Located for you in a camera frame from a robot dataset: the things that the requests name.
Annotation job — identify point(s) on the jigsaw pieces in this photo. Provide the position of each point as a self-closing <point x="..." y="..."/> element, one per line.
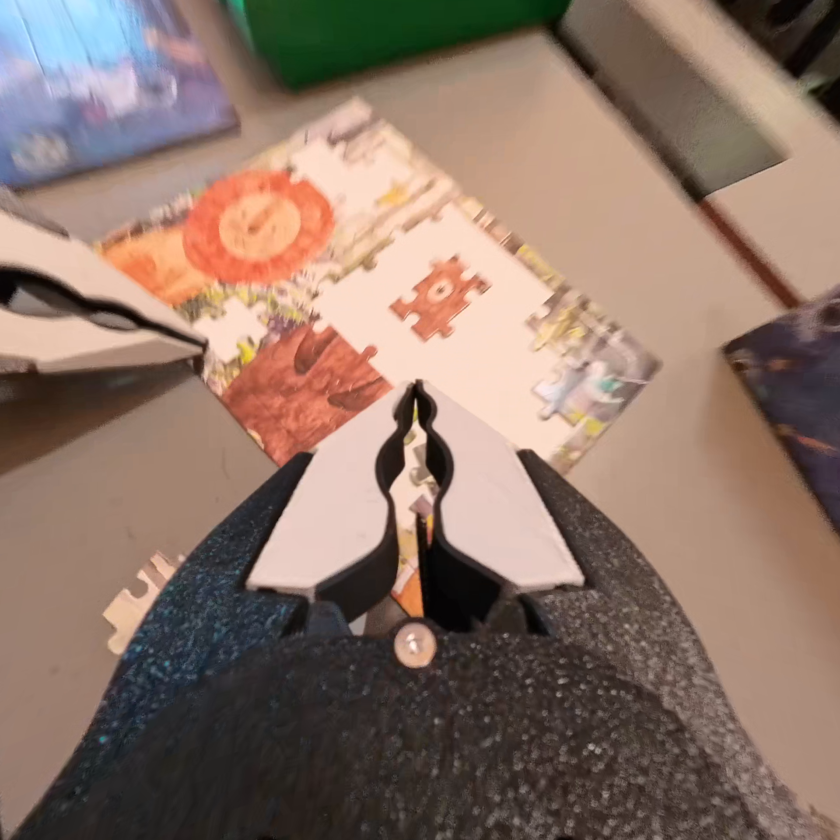
<point x="138" y="604"/>

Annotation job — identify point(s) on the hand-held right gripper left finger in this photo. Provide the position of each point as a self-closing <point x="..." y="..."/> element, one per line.
<point x="321" y="518"/>

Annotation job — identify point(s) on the jigsaw puzzle frame board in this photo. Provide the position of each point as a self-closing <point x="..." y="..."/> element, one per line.
<point x="472" y="249"/>

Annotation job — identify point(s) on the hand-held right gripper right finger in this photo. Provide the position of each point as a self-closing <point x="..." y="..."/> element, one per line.
<point x="505" y="518"/>

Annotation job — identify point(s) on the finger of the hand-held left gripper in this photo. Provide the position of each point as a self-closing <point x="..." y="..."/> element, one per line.
<point x="79" y="262"/>
<point x="98" y="348"/>

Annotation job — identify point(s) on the green plastic bin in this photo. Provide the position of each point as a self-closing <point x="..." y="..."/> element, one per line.
<point x="394" y="39"/>

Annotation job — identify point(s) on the assembled orange lion pieces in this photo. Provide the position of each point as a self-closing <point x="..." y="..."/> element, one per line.
<point x="256" y="226"/>

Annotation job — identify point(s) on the space themed puzzle board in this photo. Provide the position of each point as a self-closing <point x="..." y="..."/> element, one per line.
<point x="98" y="85"/>

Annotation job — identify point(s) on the black flat panel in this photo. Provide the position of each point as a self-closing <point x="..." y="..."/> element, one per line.
<point x="689" y="98"/>

